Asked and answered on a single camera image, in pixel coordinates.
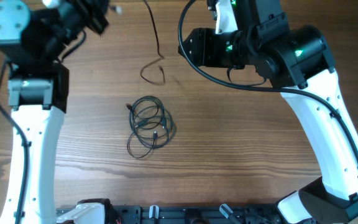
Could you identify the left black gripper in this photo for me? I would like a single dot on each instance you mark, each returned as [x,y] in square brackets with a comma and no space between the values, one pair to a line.
[94,12]

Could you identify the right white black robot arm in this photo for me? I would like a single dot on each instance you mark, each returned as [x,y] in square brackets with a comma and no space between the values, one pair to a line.
[300,66]

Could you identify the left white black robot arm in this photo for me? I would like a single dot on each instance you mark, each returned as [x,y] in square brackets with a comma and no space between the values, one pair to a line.
[35,44]

